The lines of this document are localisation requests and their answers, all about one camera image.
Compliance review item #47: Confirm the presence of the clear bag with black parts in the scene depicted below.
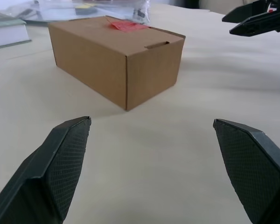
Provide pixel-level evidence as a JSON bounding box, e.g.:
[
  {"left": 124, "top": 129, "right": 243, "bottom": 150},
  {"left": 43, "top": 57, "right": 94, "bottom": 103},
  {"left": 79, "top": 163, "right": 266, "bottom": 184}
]
[{"left": 130, "top": 0, "right": 153, "bottom": 25}]

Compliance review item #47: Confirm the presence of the clear flat plastic bag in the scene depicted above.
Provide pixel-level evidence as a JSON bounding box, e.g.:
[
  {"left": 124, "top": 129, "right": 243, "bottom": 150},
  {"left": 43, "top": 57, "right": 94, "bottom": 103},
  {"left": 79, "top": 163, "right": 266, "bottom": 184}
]
[{"left": 13, "top": 0, "right": 136, "bottom": 24}]

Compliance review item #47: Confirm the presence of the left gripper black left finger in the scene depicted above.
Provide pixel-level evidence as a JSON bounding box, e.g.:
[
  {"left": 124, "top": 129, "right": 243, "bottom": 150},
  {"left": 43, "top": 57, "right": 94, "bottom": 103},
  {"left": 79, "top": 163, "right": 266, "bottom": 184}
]
[{"left": 0, "top": 116, "right": 92, "bottom": 224}]

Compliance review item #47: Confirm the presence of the red sealing tape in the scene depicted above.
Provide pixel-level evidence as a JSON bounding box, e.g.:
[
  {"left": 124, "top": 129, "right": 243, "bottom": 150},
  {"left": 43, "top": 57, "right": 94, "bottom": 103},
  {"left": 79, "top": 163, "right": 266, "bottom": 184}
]
[{"left": 105, "top": 20, "right": 150, "bottom": 32}]

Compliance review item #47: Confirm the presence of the brown cardboard box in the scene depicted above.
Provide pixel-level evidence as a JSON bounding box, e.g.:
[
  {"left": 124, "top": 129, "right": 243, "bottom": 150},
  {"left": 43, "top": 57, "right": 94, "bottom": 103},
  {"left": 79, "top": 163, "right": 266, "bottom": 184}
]
[{"left": 48, "top": 15, "right": 186, "bottom": 112}]

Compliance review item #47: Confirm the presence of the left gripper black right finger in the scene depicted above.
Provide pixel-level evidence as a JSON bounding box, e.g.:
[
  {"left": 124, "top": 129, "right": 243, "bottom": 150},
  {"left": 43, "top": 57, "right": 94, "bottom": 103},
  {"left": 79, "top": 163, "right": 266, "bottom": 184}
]
[{"left": 213, "top": 119, "right": 280, "bottom": 224}]

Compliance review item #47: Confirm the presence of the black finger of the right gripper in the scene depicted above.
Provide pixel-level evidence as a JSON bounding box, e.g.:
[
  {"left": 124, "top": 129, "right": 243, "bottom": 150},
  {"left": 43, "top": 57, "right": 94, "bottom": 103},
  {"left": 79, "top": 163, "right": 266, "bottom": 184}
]
[
  {"left": 229, "top": 9, "right": 280, "bottom": 37},
  {"left": 222, "top": 0, "right": 275, "bottom": 23}
]

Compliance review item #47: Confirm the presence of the yellow and black packet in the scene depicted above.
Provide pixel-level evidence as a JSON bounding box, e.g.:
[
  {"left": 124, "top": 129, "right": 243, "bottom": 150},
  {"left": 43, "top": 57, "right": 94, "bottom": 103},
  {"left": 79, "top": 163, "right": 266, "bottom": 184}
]
[{"left": 74, "top": 4, "right": 97, "bottom": 15}]

